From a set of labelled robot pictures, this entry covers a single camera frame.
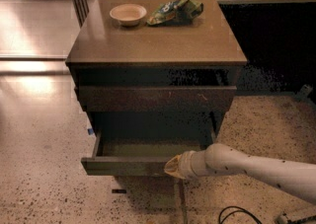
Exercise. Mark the top drawer front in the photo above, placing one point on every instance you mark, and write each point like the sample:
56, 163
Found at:
145, 99

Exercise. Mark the blue tape piece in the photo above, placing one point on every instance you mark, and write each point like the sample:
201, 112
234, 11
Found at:
90, 131

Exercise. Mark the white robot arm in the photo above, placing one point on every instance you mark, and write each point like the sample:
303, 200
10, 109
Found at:
295, 178

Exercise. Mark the drawer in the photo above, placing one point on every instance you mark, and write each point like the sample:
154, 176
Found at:
145, 99
138, 155

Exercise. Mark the brown wooden drawer cabinet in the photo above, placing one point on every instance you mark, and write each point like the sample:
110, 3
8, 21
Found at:
203, 52

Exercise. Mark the white bowl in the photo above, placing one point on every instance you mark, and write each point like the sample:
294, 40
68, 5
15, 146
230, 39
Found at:
128, 15

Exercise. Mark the green chip bag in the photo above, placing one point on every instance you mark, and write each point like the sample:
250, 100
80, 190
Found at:
175, 12

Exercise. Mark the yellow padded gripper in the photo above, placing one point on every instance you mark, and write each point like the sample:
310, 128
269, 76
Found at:
187, 165

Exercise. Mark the black floor marker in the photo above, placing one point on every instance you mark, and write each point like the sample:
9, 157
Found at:
118, 190

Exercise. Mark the white power strip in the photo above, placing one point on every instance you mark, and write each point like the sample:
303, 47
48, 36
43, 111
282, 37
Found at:
301, 216

